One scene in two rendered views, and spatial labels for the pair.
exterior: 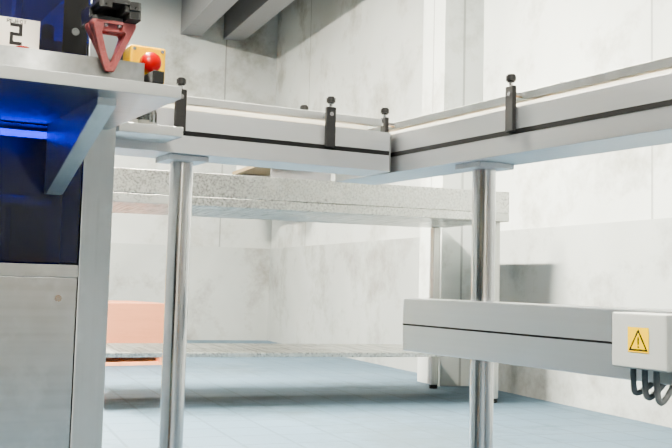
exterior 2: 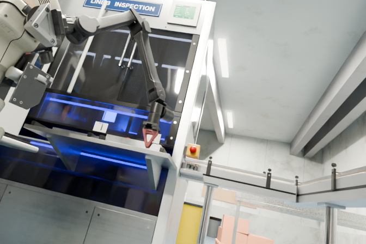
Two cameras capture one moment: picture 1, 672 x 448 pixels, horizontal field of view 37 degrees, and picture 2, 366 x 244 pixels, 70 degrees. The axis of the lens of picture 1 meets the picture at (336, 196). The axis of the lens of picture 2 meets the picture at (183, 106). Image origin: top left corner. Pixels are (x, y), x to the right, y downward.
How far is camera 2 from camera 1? 0.79 m
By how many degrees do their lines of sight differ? 39
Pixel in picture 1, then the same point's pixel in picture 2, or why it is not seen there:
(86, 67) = (140, 145)
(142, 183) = (251, 196)
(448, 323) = not seen: outside the picture
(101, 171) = (171, 184)
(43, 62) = (127, 142)
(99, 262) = (164, 217)
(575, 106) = (358, 180)
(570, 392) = not seen: outside the picture
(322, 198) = (317, 212)
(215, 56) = (300, 162)
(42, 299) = (143, 226)
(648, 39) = not seen: outside the picture
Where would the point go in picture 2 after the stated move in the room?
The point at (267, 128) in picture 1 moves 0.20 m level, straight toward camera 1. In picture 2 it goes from (242, 177) to (231, 170)
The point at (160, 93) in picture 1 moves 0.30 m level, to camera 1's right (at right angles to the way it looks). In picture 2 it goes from (160, 155) to (224, 162)
